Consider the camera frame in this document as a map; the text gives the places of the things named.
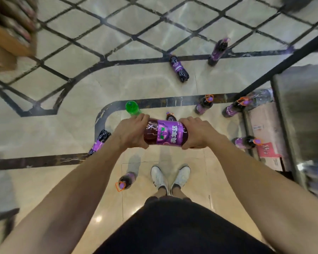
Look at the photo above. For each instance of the person's right hand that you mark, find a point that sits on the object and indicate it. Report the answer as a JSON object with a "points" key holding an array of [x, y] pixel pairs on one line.
{"points": [[201, 134]]}

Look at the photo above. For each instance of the person's left hand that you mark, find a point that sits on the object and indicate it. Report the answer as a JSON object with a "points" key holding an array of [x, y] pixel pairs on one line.
{"points": [[131, 133]]}

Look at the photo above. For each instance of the green soda bottle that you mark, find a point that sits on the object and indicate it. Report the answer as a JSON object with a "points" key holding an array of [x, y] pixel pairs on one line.
{"points": [[132, 107]]}

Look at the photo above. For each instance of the purple-label soda bottle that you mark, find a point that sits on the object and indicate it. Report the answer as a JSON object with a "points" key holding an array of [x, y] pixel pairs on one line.
{"points": [[165, 132]]}

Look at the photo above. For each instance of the group of purple bottles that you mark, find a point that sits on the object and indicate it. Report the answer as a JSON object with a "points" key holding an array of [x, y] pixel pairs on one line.
{"points": [[178, 67]]}

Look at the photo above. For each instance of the person's right forearm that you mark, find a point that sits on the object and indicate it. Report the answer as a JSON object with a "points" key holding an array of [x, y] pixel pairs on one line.
{"points": [[262, 190]]}

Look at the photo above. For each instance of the person's left forearm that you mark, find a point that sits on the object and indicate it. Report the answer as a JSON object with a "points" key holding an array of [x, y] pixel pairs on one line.
{"points": [[69, 198]]}

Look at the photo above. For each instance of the person's right white shoe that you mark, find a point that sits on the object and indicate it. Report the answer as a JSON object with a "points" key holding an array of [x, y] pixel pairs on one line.
{"points": [[182, 175]]}

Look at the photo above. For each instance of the person's white shoe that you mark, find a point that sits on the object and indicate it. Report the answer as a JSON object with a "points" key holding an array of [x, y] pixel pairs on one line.
{"points": [[182, 175], [158, 177]]}

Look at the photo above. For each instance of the person's left white shoe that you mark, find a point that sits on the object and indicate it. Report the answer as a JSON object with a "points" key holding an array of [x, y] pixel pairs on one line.
{"points": [[158, 177]]}

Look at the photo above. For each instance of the person's right leg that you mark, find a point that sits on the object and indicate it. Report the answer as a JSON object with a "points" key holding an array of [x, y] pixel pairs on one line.
{"points": [[178, 193]]}

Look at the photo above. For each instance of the person's leg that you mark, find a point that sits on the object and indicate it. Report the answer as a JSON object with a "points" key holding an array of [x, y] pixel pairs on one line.
{"points": [[161, 192], [178, 193]]}

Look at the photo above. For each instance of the person's left leg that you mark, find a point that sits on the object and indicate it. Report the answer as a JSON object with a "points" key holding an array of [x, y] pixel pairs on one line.
{"points": [[161, 192]]}

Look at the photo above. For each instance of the pink white carton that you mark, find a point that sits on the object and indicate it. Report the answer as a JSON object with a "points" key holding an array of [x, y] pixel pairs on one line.
{"points": [[267, 150]]}

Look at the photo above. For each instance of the black shorts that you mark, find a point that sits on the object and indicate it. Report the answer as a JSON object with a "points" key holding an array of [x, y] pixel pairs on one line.
{"points": [[180, 227]]}

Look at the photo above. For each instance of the dark metal display table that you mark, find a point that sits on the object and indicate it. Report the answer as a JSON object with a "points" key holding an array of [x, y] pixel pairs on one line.
{"points": [[302, 116]]}

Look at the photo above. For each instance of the shrink-wrapped water bottle pack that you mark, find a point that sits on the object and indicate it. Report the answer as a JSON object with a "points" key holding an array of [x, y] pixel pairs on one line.
{"points": [[316, 179]]}

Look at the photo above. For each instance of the cardboard juice bottle display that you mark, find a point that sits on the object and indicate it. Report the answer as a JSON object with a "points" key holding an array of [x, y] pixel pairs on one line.
{"points": [[8, 37]]}

